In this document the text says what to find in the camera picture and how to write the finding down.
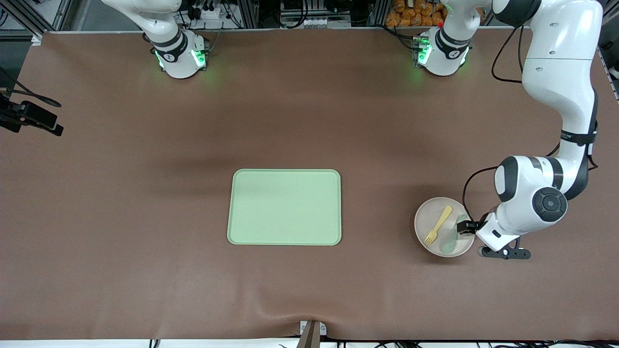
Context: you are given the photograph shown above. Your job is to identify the bag of orange items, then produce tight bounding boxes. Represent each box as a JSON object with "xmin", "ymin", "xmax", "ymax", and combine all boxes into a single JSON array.
[{"xmin": 385, "ymin": 0, "xmax": 448, "ymax": 28}]

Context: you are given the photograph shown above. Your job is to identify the white power strip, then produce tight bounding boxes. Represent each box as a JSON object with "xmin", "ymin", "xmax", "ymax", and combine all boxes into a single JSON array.
[{"xmin": 188, "ymin": 0, "xmax": 238, "ymax": 21}]

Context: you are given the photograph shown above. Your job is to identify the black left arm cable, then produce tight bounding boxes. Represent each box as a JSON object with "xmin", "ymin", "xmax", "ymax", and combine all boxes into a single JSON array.
[{"xmin": 462, "ymin": 27, "xmax": 600, "ymax": 228}]

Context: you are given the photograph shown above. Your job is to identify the yellow plastic fork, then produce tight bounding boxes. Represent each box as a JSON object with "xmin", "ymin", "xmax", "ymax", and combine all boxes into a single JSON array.
[{"xmin": 424, "ymin": 206, "xmax": 453, "ymax": 246}]

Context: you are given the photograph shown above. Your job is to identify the pale green plastic spoon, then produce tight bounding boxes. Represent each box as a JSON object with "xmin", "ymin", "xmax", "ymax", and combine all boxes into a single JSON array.
[{"xmin": 440, "ymin": 214, "xmax": 467, "ymax": 255}]

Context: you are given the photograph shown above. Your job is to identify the light green rectangular tray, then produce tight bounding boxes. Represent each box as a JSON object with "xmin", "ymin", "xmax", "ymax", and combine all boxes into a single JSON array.
[{"xmin": 227, "ymin": 169, "xmax": 342, "ymax": 246}]

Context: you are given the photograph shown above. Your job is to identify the round beige plate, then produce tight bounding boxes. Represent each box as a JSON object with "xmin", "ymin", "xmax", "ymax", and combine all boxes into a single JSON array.
[{"xmin": 414, "ymin": 197, "xmax": 477, "ymax": 258}]

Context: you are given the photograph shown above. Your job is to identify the metal table edge bracket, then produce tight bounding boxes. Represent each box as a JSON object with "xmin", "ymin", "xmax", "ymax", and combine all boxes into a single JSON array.
[{"xmin": 299, "ymin": 320, "xmax": 327, "ymax": 348}]

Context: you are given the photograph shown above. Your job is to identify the brown table cover mat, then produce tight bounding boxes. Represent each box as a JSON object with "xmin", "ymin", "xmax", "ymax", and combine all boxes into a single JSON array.
[{"xmin": 0, "ymin": 28, "xmax": 619, "ymax": 341}]

